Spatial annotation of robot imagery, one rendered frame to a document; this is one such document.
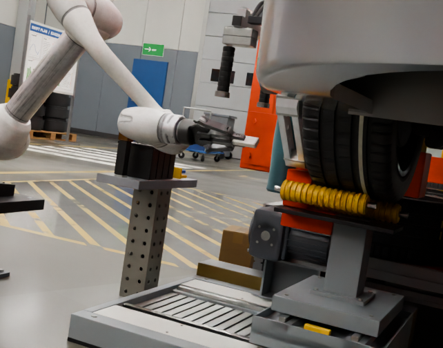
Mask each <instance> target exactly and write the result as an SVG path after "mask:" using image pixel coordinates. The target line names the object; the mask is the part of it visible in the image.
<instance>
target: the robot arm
mask: <svg viewBox="0 0 443 348"><path fill-rule="evenodd" d="M46 1H47V4H48V6H49V8H50V9H51V11H52V13H53V14H54V16H55V17H56V19H57V20H58V21H59V22H60V23H61V25H62V26H63V27H64V32H63V33H62V34H61V36H60V37H59V38H58V40H56V42H55V43H54V45H53V46H52V47H51V49H49V51H48V52H47V53H46V55H45V56H44V57H43V59H42V60H41V61H40V62H39V63H38V65H37V66H36V67H35V69H34V70H33V71H32V72H31V73H30V75H29V76H28V78H27V79H26V80H25V81H24V82H23V84H22V85H21V86H20V88H19V89H18V90H17V92H16V93H15V94H14V95H13V96H12V98H11V99H10V101H9V102H8V103H6V104H0V161H6V160H13V159H15V158H18V157H20V156H21V155H23V154H24V153H25V152H26V151H27V149H28V147H29V144H30V130H31V123H30V119H31V118H32V116H33V115H34V114H35V113H36V112H37V111H38V109H39V108H40V107H41V105H42V104H43V103H44V102H45V100H47V98H48V97H49V96H50V94H51V93H52V92H53V90H54V89H55V88H56V87H57V86H58V85H59V83H60V82H61V80H62V79H63V78H64V77H65V76H66V75H67V74H68V72H69V71H70V69H71V68H72V67H73V66H74V65H75V64H76V62H77V61H78V60H79V58H80V57H81V56H82V54H84V53H85V51H87V52H88V53H89V55H90V56H91V57H92V58H93V59H94V60H95V61H96V62H97V63H98V64H99V65H100V66H101V68H102V69H103V70H104V71H105V72H106V73H107V74H108V75H109V76H110V77H111V78H112V79H113V80H114V81H115V82H116V83H117V84H118V86H119V87H120V88H121V89H122V90H123V91H124V92H125V93H126V94H127V95H128V96H129V97H130V98H131V99H132V100H133V101H134V102H135V103H136V105H138V107H131V108H125V109H123V110H122V111H121V113H120V115H119V118H118V121H117V126H118V130H119V132H120V133H121V134H122V135H124V136H125V137H127V138H129V139H132V140H135V141H138V142H139V143H143V144H148V145H151V146H153V147H154V148H156V149H157V150H159V151H161V152H163V153H167V154H171V155H177V154H180V153H182V152H183V151H185V150H186V149H187V148H188V147H189V146H190V145H193V144H198V145H200V146H203V147H204V148H205V149H206V153H210V152H215V151H233V150H234V148H235V147H236V146H238V147H243V148H244V147H250V148H256V147H257V145H258V143H259V138H258V137H250V136H246V135H245V134H240V133H236V132H235V131H233V127H232V126H228V125H225V124H222V123H219V122H216V121H214V120H211V119H208V118H207V117H205V116H203V115H202V116H201V117H200V118H199V120H198V121H196V120H194V119H186V118H185V117H184V116H183V115H175V114H173V113H172V111H171V110H168V109H165V110H164V109H163V108H161V107H160V106H159V104H158V103H157V102H156V101H155V100H154V99H153V98H152V97H151V96H150V94H149V93H148V92H147V91H146V89H145V88H144V87H143V86H142V85H141V84H140V83H139V82H138V81H137V80H136V78H135V77H134V76H133V75H132V74H131V72H130V71H129V70H128V69H127V68H126V67H125V66H124V65H123V64H122V62H121V61H120V60H119V59H118V58H117V56H116V55H115V54H114V53H113V52H112V50H111V49H109V47H108V46H107V45H106V43H105V42H104V41H105V40H107V39H111V38H113V37H115V36H117V35H118V34H119V32H120V31H121V29H122V26H123V17H122V15H121V13H120V11H119V10H118V9H117V7H116V6H115V5H114V4H113V3H112V2H111V1H110V0H46ZM226 129H227V130H226Z"/></svg>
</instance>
